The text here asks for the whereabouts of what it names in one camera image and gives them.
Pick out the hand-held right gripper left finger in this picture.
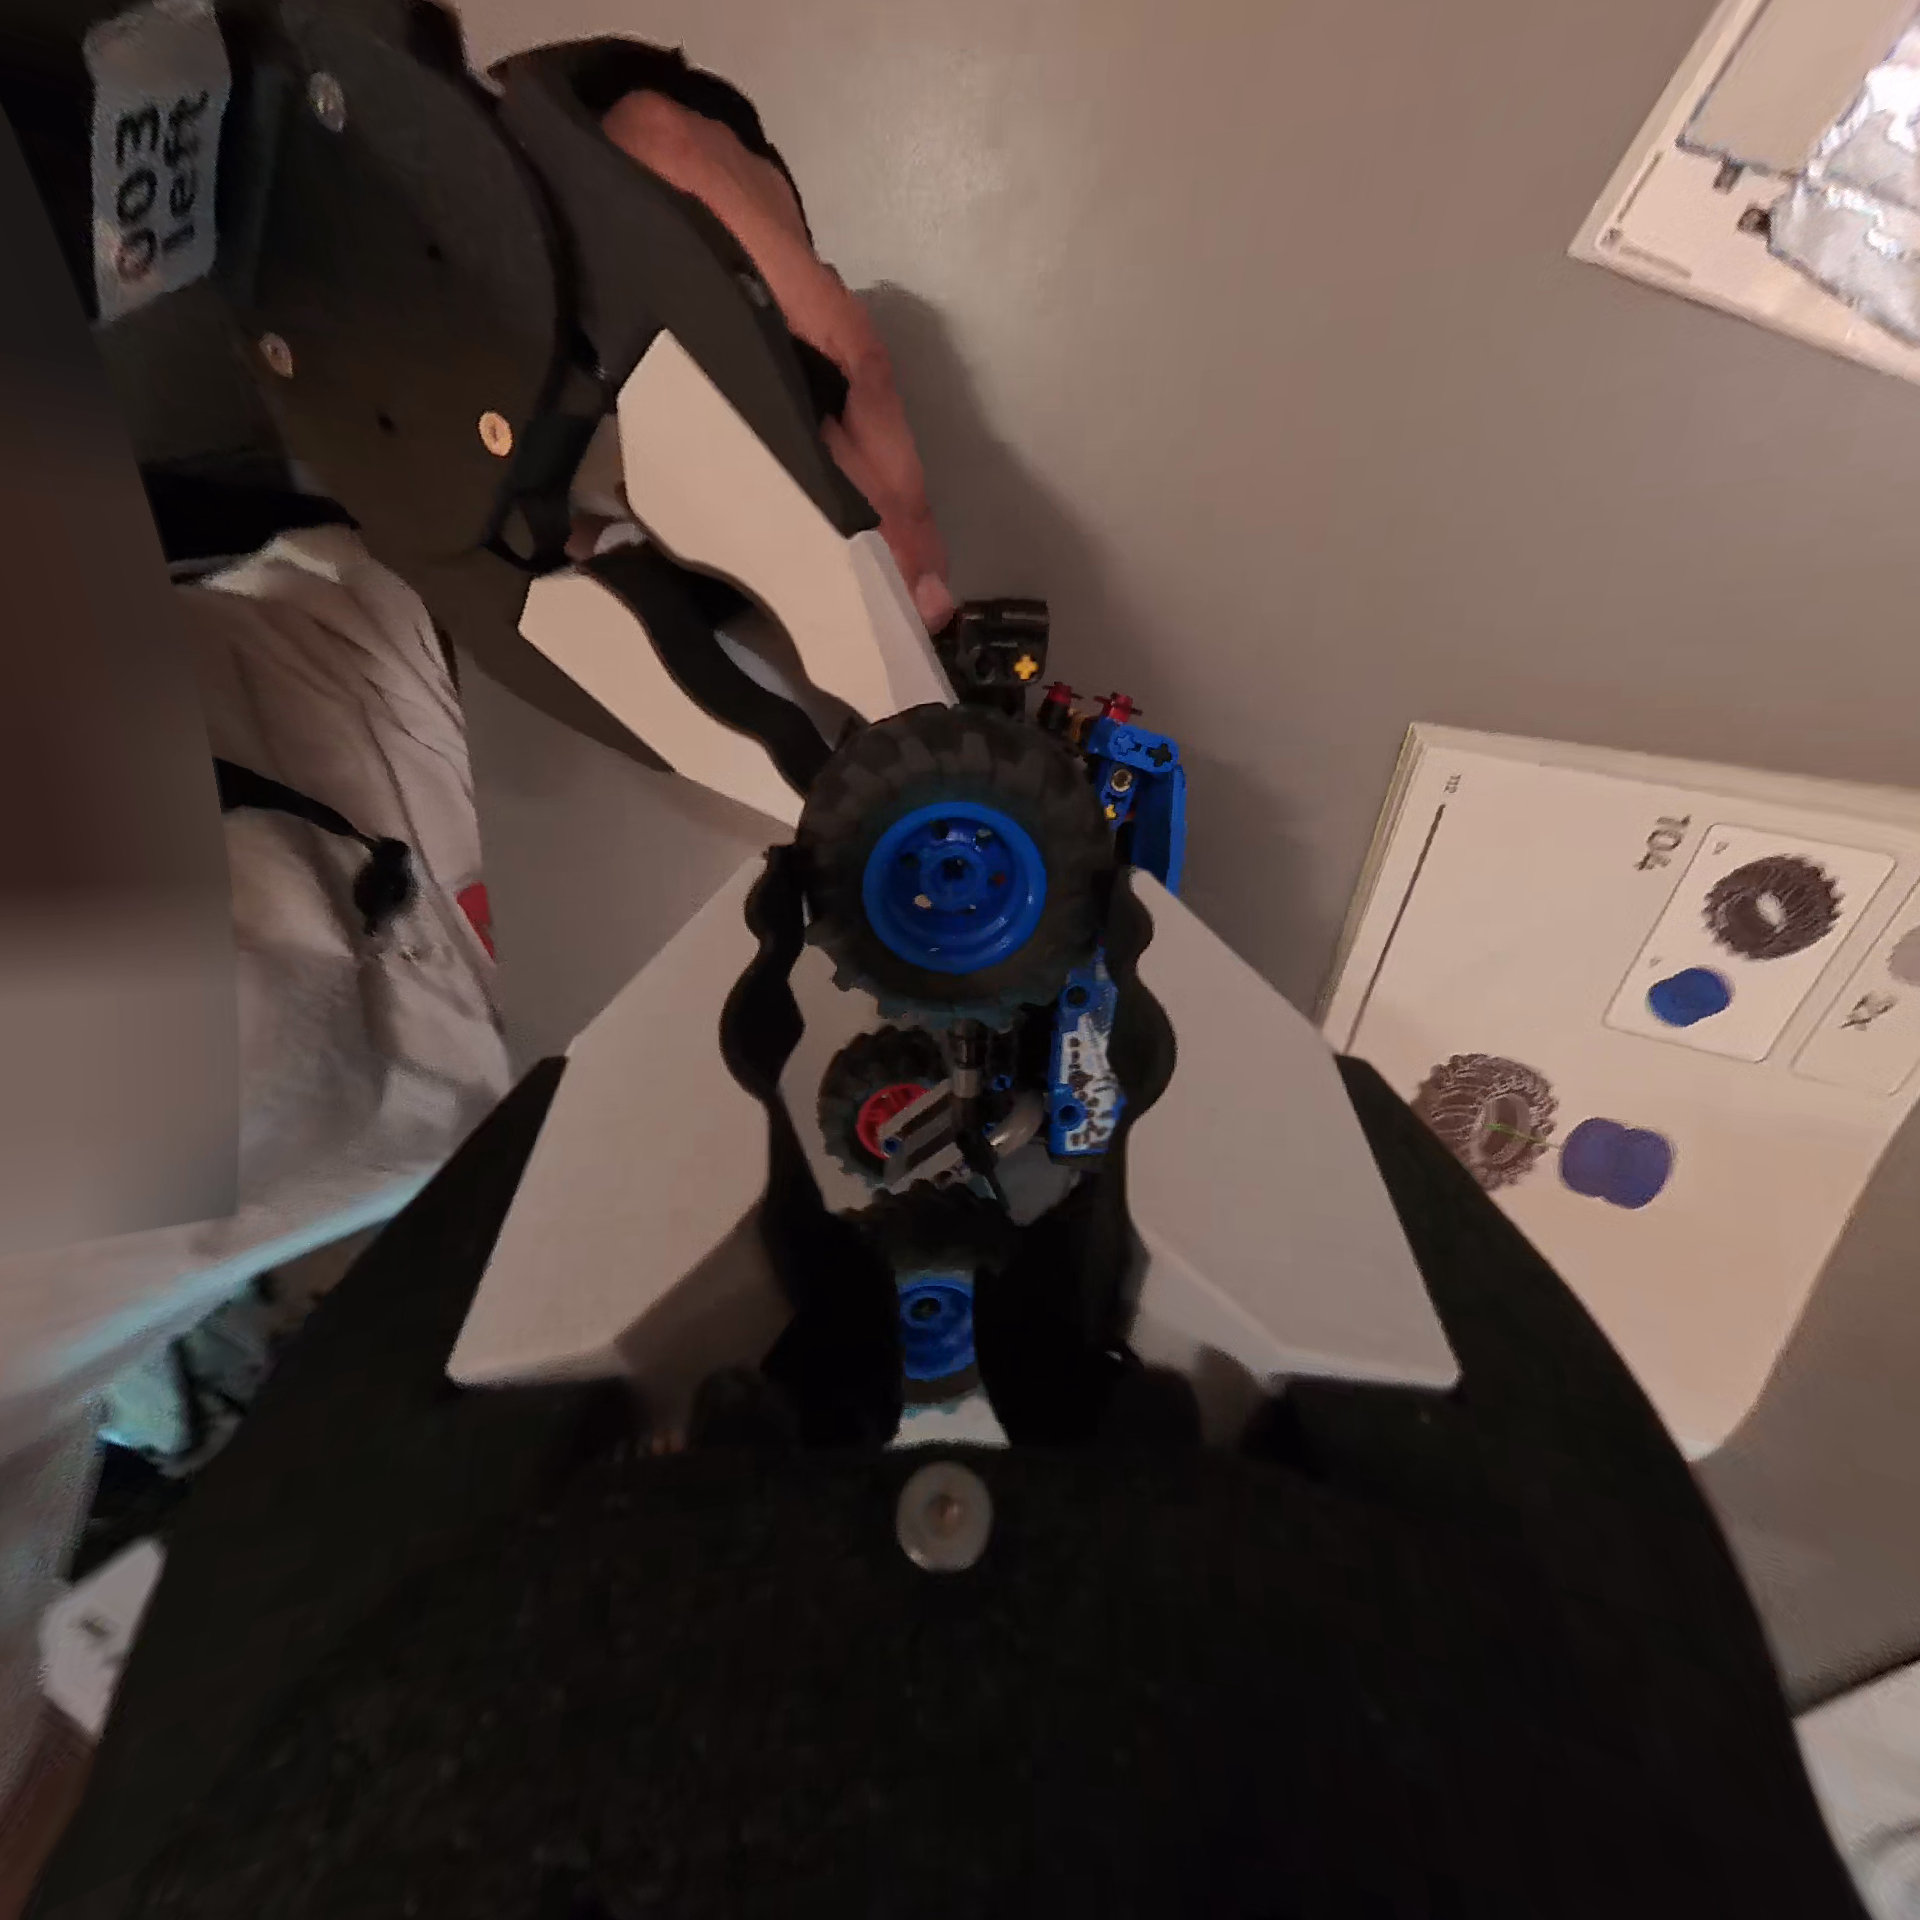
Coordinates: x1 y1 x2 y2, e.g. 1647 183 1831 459
448 860 848 1443

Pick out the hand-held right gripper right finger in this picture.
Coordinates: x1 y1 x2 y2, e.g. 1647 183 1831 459
1101 868 1464 1398

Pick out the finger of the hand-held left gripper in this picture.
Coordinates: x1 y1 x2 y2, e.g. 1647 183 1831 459
513 543 848 826
580 326 966 721

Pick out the blue lego monster truck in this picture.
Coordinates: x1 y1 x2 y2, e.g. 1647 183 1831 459
795 598 1198 1409

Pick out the blue rim lego wheel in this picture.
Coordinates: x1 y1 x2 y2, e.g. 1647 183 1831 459
890 1197 1002 1409
795 708 1123 1042

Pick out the lego instruction booklet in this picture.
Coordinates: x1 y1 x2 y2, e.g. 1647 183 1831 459
1317 721 1920 1462

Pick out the person's left hand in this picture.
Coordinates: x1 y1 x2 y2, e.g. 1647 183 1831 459
597 87 958 634

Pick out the person's torso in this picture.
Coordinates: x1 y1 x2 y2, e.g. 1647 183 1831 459
0 516 519 1519

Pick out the white sticker sheet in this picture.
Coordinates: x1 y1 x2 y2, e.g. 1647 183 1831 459
1569 0 1920 378

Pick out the black shoulder strap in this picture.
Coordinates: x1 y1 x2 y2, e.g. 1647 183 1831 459
209 757 426 933

